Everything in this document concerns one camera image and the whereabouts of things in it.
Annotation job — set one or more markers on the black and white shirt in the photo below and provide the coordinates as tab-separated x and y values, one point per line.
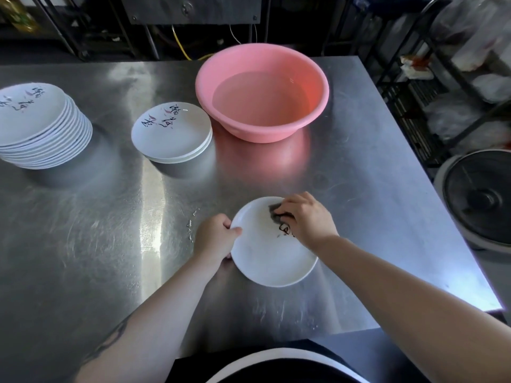
279	368

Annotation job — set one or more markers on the person's right forearm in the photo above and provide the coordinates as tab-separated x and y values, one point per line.
399	307

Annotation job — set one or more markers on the grey metal cabinet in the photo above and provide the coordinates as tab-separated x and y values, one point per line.
191	7

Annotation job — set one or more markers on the clear plastic bag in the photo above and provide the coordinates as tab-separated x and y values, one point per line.
455	115
485	31

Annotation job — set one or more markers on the person's left thumb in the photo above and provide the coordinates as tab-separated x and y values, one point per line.
235	231

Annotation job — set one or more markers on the white printed plate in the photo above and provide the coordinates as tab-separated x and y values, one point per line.
199	156
169	131
263	255

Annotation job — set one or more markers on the person's right hand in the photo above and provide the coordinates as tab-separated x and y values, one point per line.
309	223

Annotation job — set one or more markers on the grey sponge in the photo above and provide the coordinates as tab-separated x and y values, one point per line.
274	208

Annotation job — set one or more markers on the white orange food packet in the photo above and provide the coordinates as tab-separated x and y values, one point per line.
417	67

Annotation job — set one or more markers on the yellow oil bottle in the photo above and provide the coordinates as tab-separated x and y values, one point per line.
18	13

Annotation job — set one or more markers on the pink plastic basin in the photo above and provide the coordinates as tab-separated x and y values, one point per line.
261	95

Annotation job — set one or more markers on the person's left forearm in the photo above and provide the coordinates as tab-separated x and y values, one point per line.
159	327

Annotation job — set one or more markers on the dark metal stand frame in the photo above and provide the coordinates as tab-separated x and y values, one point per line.
80	31

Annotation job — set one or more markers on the black metal rack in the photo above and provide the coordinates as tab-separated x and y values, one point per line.
419	95

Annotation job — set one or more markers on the person's right thumb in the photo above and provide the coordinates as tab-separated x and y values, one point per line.
284	213

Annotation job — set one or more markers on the person's left hand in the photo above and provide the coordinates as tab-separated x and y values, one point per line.
211	239

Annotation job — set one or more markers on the stack of white plates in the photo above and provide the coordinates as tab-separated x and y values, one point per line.
36	123

